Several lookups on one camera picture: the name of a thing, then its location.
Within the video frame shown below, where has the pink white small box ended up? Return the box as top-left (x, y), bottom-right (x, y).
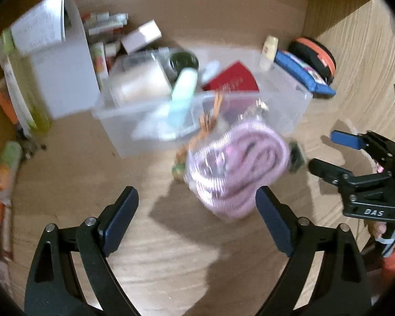
top-left (120, 20), bottom-right (162, 55)

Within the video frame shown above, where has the orange green tube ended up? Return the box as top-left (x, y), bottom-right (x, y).
top-left (0, 141), bottom-right (23, 205)

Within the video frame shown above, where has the black orange round case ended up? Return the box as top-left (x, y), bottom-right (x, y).
top-left (288, 37), bottom-right (336, 86)

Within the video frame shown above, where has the white cloth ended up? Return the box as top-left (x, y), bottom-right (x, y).
top-left (132, 103), bottom-right (178, 142)

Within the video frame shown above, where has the mint green tube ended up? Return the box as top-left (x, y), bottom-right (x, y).
top-left (166, 67), bottom-right (199, 139)

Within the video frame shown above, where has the dark green bottle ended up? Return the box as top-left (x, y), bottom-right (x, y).
top-left (169, 51), bottom-right (200, 77)

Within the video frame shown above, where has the blue zip pouch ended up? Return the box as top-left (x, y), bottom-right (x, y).
top-left (274, 50), bottom-right (337, 97)

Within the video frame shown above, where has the stack of flat packets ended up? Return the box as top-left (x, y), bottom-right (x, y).
top-left (80, 11), bottom-right (130, 37)

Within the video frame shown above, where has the orange box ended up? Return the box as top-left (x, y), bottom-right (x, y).
top-left (0, 78), bottom-right (20, 125)

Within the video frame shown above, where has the clear plastic storage box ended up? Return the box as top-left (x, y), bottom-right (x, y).
top-left (92, 48), bottom-right (314, 159)

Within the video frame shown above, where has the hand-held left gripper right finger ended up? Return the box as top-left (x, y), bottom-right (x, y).
top-left (255, 186), bottom-right (372, 316)

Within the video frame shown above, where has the clear tape roll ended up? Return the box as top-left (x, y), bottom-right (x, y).
top-left (110, 60), bottom-right (173, 104)

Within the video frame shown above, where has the wooden desktop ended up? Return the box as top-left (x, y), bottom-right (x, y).
top-left (7, 33), bottom-right (387, 316)

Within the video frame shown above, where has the green white carton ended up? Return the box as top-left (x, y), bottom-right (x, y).
top-left (0, 28), bottom-right (52, 137)

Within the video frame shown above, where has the gold corded charm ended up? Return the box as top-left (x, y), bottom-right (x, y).
top-left (172, 91), bottom-right (225, 181)

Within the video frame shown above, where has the red pouch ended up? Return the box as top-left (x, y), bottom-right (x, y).
top-left (201, 61), bottom-right (260, 93)

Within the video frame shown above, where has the white paper bag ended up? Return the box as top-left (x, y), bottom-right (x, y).
top-left (11, 0), bottom-right (101, 120)

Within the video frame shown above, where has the pink rope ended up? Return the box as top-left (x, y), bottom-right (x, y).
top-left (184, 122), bottom-right (292, 222)

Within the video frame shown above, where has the carrot print packet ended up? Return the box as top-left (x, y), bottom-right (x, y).
top-left (90, 41), bottom-right (111, 88)

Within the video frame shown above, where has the cream tube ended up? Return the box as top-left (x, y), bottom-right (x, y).
top-left (259, 35), bottom-right (280, 71)

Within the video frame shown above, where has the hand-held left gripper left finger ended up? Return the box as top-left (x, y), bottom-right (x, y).
top-left (24, 186), bottom-right (140, 316)

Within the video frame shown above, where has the green stamp block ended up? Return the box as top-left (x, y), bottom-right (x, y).
top-left (288, 141), bottom-right (305, 173)

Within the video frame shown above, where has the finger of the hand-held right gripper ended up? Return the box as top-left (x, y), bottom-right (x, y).
top-left (330, 130), bottom-right (395, 159)
top-left (308, 158), bottom-right (394, 192)

